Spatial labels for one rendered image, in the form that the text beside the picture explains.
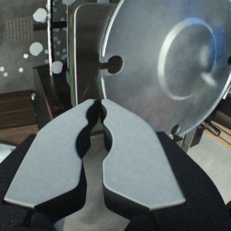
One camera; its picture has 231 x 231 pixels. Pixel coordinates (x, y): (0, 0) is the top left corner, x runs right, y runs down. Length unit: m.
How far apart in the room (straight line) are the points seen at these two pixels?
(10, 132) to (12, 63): 0.39
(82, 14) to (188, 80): 0.18
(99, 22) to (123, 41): 0.04
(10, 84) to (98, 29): 0.86
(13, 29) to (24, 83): 0.34
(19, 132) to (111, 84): 0.57
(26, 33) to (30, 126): 0.37
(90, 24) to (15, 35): 0.63
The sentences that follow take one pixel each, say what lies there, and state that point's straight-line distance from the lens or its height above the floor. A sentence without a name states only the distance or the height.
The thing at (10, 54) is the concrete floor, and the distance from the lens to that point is 0.99.
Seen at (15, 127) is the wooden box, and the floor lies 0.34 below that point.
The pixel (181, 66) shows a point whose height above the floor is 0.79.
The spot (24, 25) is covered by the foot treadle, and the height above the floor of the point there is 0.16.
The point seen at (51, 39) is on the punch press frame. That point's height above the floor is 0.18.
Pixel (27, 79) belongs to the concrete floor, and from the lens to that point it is 1.02.
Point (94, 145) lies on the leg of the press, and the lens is 0.46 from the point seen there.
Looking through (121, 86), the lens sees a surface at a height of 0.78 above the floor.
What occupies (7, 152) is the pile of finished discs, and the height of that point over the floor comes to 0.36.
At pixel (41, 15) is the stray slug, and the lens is 0.32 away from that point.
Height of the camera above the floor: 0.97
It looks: 48 degrees down
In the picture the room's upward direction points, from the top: 137 degrees clockwise
